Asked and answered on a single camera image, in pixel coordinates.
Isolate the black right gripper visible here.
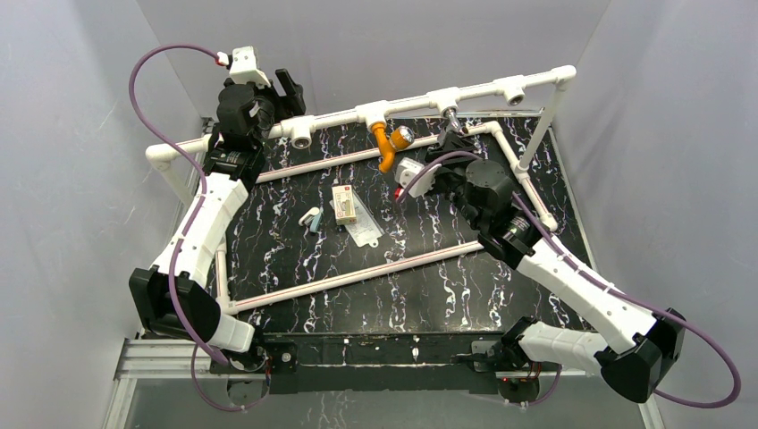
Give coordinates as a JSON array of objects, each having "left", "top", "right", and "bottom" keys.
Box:
[{"left": 423, "top": 130, "right": 484, "bottom": 231}]

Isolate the chrome metal faucet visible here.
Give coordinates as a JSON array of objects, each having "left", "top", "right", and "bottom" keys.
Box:
[{"left": 442, "top": 107, "right": 467, "bottom": 135}]

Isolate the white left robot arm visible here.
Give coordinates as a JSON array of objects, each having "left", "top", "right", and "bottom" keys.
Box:
[{"left": 129, "top": 69, "right": 306, "bottom": 372}]

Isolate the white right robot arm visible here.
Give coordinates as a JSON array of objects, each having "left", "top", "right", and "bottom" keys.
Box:
[{"left": 425, "top": 131, "right": 684, "bottom": 403}]

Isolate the orange plastic faucet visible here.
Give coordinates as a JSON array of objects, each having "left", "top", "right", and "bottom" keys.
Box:
[{"left": 369, "top": 122, "right": 415, "bottom": 173}]

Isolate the small white red box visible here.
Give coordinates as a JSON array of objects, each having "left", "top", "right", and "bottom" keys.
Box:
[{"left": 332, "top": 185, "right": 357, "bottom": 226}]

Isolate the clear plastic instruction bag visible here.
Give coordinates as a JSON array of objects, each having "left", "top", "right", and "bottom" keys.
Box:
[{"left": 330, "top": 192, "right": 383, "bottom": 248}]

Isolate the white blue tape roll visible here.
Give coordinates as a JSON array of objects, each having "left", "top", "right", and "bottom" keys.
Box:
[{"left": 299, "top": 206, "right": 323, "bottom": 234}]

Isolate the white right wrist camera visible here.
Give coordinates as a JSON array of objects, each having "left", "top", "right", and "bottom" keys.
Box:
[{"left": 394, "top": 157, "right": 440, "bottom": 198}]

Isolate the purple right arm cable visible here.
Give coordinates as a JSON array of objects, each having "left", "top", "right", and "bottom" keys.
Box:
[{"left": 395, "top": 150, "right": 743, "bottom": 409}]

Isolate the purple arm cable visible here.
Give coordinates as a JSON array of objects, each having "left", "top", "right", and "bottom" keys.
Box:
[
  {"left": 128, "top": 43, "right": 271, "bottom": 413},
  {"left": 395, "top": 150, "right": 743, "bottom": 409}
]

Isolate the white pvc pipe frame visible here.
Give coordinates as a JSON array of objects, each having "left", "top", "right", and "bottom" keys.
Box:
[{"left": 146, "top": 65, "right": 576, "bottom": 315}]

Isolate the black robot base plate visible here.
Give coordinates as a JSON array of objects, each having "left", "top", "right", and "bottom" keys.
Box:
[{"left": 264, "top": 332, "right": 552, "bottom": 400}]

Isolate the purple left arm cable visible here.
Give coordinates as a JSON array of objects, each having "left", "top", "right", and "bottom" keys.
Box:
[{"left": 128, "top": 43, "right": 271, "bottom": 413}]

